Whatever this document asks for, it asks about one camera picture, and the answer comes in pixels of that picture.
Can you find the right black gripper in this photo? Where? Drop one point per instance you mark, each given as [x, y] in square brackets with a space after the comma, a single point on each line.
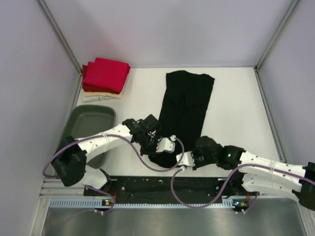
[197, 165]

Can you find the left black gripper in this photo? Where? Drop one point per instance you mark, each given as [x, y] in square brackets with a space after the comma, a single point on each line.
[149, 152]

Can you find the black t shirt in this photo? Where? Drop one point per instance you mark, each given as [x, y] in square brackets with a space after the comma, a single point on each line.
[184, 106]

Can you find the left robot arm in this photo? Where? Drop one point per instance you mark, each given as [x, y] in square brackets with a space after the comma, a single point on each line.
[72, 157]

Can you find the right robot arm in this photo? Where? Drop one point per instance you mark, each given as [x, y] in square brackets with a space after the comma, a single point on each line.
[257, 174]

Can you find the grey plastic bin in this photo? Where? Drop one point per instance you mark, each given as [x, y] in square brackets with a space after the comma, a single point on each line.
[88, 120]

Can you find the folded white t shirt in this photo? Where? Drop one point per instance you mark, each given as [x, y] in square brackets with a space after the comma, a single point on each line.
[95, 98]

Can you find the folded red t shirt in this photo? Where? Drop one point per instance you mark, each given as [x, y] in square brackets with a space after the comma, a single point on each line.
[105, 75]

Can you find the folded beige t shirt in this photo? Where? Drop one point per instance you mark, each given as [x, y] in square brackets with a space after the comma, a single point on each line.
[102, 94]

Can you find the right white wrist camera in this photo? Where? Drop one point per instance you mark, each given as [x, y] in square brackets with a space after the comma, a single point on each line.
[185, 161]

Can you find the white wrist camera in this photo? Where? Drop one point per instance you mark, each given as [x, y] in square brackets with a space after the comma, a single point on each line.
[185, 161]
[166, 144]

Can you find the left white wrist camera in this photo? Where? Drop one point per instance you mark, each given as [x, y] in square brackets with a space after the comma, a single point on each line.
[166, 144]

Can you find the blue slotted cable duct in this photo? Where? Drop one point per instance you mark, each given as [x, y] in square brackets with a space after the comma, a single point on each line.
[105, 203]

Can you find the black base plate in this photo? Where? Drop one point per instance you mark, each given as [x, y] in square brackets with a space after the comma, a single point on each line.
[157, 190]

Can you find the right aluminium frame post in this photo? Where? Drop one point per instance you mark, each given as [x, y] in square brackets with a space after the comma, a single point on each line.
[279, 31]

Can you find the aluminium frame post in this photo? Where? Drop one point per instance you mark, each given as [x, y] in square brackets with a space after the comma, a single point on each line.
[60, 36]
[279, 31]

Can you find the aluminium front rail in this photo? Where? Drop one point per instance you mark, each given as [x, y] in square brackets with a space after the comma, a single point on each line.
[55, 188]

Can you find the left aluminium frame post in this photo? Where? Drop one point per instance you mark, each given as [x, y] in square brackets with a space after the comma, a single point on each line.
[60, 36]

